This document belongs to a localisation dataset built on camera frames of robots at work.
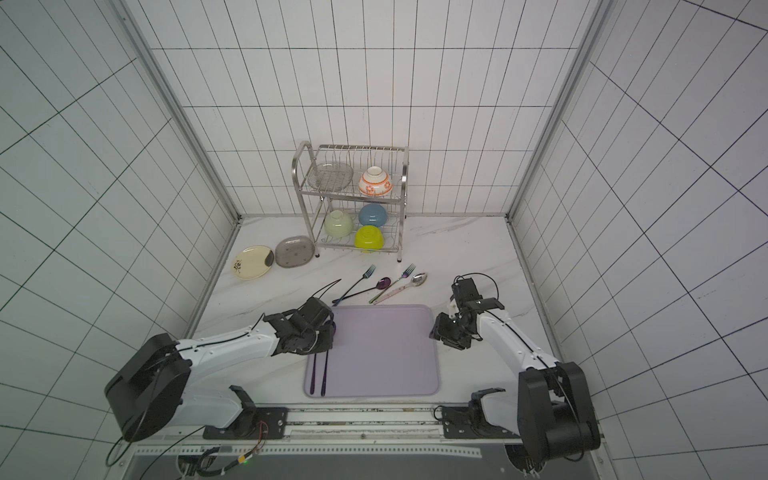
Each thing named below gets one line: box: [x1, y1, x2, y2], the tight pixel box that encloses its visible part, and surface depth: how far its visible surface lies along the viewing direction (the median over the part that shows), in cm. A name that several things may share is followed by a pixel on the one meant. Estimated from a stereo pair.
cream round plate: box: [232, 245, 271, 281], surface depth 106 cm
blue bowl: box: [358, 203, 388, 227], surface depth 115 cm
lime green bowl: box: [354, 225, 385, 253], surface depth 105 cm
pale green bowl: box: [324, 210, 353, 238], surface depth 109 cm
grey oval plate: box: [274, 235, 315, 268], surface depth 109 cm
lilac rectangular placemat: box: [304, 304, 441, 398], surface depth 83 cm
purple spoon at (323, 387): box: [321, 349, 329, 397], surface depth 81 cm
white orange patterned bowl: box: [358, 166, 393, 197], surface depth 89 cm
